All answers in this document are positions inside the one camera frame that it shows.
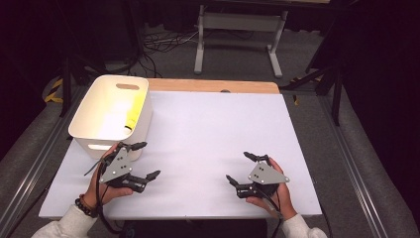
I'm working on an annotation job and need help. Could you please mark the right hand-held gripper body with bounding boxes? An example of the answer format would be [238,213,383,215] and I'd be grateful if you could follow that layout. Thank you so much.
[236,155,290,198]

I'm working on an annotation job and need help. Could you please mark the black metal stand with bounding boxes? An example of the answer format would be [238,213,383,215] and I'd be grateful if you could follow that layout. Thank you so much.
[280,63,345,127]
[58,54,108,117]

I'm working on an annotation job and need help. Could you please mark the person's right hand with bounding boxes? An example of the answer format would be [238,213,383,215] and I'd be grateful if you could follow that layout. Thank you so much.
[246,158,297,221]

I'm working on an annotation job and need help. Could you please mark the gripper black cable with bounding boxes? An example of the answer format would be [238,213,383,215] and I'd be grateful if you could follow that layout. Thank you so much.
[94,161,124,236]
[257,187,285,238]

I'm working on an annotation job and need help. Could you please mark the yellow black hazard tape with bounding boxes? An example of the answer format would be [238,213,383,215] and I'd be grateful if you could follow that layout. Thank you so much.
[44,77,64,104]

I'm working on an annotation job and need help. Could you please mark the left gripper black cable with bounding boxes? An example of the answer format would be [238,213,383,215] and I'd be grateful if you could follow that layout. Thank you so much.
[94,161,124,236]

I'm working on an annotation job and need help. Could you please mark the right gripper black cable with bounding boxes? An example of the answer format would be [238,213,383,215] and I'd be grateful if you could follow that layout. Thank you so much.
[257,187,285,238]

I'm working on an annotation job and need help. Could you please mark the black floor cables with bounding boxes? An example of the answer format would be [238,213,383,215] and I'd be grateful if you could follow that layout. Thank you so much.
[142,29,199,78]

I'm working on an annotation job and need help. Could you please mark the grey metal desk frame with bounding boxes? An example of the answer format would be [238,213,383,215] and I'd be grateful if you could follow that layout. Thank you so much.
[193,4,289,79]

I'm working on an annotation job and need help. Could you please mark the yellow shuttlecock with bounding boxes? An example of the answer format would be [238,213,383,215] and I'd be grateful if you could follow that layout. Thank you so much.
[123,98,144,132]

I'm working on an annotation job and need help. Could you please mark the person's left hand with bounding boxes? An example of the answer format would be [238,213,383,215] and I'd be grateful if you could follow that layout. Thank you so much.
[82,144,133,209]

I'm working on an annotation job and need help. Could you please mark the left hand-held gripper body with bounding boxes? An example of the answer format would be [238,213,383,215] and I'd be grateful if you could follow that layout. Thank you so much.
[98,142,148,193]

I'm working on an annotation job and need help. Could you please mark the dark bead bracelet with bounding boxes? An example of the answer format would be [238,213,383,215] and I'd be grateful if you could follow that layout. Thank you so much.
[74,193,99,219]

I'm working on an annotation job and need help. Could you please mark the white board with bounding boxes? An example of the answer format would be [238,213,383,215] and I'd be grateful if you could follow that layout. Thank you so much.
[39,90,323,221]

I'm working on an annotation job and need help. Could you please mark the wooden table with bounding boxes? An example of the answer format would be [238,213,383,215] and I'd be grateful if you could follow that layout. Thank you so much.
[147,77,281,95]

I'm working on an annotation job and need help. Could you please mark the white plastic bin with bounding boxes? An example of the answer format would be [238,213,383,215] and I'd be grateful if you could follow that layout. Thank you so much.
[67,74,154,163]

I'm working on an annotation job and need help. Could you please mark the aluminium floor rail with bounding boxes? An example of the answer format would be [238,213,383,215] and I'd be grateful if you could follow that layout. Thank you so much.
[316,94,392,238]
[0,87,87,234]

